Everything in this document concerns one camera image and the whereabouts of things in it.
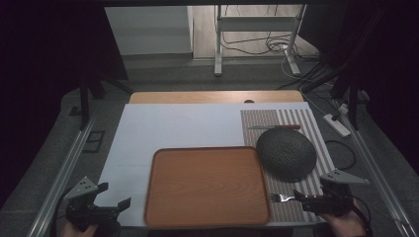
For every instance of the white wall panel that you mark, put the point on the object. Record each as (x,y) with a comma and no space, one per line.
(148,29)

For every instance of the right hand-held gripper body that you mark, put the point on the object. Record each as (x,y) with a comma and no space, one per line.
(336,194)

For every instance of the white power strip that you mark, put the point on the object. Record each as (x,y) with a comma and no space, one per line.
(336,125)

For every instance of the aluminium rail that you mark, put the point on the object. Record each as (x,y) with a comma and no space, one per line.
(375,171)
(62,177)

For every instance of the black floor frame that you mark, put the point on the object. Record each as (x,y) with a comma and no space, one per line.
(94,141)

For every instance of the person's left hand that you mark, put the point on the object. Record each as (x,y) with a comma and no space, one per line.
(77,231)

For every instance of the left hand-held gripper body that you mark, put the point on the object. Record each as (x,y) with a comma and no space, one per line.
(82,210)

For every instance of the white board sheet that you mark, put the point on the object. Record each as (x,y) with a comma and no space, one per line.
(178,125)

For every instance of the brown wooden tray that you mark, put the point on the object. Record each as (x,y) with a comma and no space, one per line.
(206,187)

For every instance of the wooden table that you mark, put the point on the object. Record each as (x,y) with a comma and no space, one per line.
(197,97)

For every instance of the black stand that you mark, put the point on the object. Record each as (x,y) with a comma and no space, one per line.
(353,98)
(85,98)

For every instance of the striped placemat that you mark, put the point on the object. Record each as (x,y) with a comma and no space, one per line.
(257,128)

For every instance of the dark green textured bowl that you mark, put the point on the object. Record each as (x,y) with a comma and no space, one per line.
(286,154)

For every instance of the white metal desk frame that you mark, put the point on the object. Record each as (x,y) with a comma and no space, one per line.
(257,23)

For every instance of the person's right hand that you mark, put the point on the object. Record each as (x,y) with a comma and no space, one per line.
(347,225)

